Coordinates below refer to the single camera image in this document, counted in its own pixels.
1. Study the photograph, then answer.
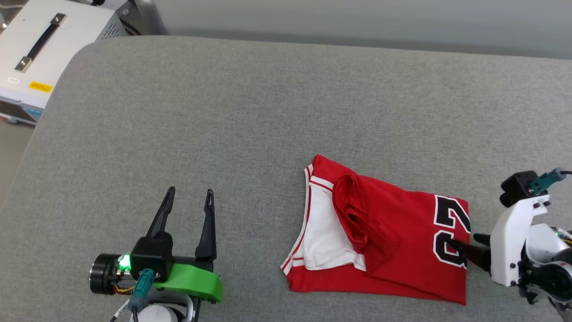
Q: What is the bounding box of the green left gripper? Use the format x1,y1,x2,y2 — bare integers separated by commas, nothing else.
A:
89,186,224,303

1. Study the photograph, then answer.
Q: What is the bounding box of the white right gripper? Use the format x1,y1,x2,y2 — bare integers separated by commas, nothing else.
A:
449,195,551,287

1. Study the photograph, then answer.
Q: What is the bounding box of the red and white basketball jersey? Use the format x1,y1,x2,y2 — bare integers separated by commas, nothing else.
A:
281,154,471,306

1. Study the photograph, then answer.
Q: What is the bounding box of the white equipment box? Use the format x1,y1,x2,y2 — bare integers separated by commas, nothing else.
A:
0,0,130,126

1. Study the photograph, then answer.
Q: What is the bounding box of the grey partition foot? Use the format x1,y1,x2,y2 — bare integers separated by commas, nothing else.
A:
134,0,167,35

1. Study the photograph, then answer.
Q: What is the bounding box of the white partition panel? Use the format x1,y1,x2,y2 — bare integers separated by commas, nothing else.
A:
152,0,572,59

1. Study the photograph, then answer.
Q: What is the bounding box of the left arm teal-plug black cable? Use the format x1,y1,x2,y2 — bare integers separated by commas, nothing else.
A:
129,268,156,322

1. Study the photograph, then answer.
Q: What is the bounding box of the arm teal-plug black cable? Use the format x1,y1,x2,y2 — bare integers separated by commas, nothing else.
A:
530,168,572,195
129,268,156,322

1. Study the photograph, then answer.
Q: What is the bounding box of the right arm teal-plug black cable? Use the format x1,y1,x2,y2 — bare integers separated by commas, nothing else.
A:
530,168,572,195

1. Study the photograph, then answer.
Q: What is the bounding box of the black strap handle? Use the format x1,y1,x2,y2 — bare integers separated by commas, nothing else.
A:
15,13,67,73

